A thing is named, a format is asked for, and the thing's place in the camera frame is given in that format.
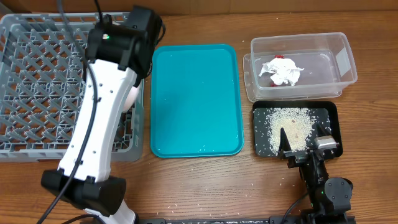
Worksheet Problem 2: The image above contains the black rectangular tray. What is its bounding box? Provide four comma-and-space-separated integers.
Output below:
252, 101, 343, 157

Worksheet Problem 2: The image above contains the teal serving tray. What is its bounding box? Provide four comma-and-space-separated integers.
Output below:
150, 44, 244, 159

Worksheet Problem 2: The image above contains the clear plastic bin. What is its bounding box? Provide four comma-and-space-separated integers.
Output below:
243, 32, 358, 102

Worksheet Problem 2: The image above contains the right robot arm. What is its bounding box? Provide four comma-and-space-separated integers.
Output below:
277, 123, 356, 224

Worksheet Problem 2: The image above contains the white round plate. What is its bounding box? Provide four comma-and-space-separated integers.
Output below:
123, 85, 141, 113

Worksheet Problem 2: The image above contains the white napkin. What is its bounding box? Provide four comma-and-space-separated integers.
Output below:
258, 58, 303, 86

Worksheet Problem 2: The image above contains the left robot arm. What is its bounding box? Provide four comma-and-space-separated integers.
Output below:
41, 6, 166, 223

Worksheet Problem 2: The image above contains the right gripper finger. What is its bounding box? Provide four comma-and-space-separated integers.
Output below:
277, 128, 292, 159
316, 122, 331, 137

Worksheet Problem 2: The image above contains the spilled white rice pile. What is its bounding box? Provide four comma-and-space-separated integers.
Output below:
253, 108, 331, 157

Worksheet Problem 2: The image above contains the grey dishwasher rack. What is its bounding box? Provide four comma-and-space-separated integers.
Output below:
0, 11, 150, 163

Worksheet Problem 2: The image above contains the red snack wrapper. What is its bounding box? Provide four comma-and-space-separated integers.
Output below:
270, 55, 285, 86

